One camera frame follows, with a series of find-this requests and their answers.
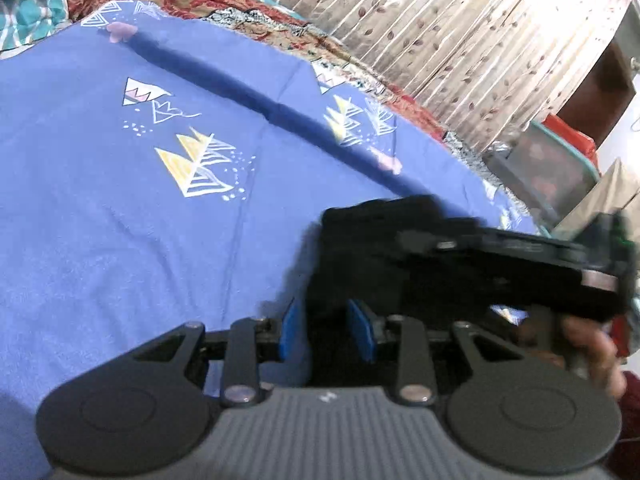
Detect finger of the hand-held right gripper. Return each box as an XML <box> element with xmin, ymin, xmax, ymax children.
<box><xmin>395</xmin><ymin>221</ymin><xmax>586</xmax><ymax>313</ymax></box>

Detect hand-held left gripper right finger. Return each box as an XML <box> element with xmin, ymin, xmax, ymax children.
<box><xmin>346</xmin><ymin>299</ymin><xmax>527</xmax><ymax>407</ymax></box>

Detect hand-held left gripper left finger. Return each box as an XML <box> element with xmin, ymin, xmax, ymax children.
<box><xmin>132</xmin><ymin>297</ymin><xmax>303</xmax><ymax>408</ymax></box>

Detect black pants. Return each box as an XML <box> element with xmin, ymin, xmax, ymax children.
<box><xmin>305</xmin><ymin>195</ymin><xmax>501</xmax><ymax>389</ymax></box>

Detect person's right hand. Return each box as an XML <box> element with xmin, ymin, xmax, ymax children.
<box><xmin>517</xmin><ymin>305</ymin><xmax>628</xmax><ymax>402</ymax></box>

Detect beige cushion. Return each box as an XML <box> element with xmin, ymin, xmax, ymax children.
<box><xmin>554</xmin><ymin>159</ymin><xmax>640</xmax><ymax>242</ymax></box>

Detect clear plastic storage box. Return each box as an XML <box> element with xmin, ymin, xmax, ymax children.
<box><xmin>482</xmin><ymin>120</ymin><xmax>601</xmax><ymax>233</ymax></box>

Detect red cloth bundle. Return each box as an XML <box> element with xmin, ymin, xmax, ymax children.
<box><xmin>542</xmin><ymin>112</ymin><xmax>599</xmax><ymax>155</ymax></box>

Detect dark wooden furniture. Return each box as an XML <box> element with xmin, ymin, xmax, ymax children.
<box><xmin>556</xmin><ymin>35</ymin><xmax>632</xmax><ymax>137</ymax></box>

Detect blue printed bedsheet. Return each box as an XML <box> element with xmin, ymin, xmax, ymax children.
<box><xmin>0</xmin><ymin>0</ymin><xmax>542</xmax><ymax>480</ymax></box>

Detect beige leaf print curtain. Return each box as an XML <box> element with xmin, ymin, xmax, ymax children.
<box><xmin>225</xmin><ymin>0</ymin><xmax>640</xmax><ymax>157</ymax></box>

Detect teal patterned cloth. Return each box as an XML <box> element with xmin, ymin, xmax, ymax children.
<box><xmin>0</xmin><ymin>0</ymin><xmax>69</xmax><ymax>52</ymax></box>

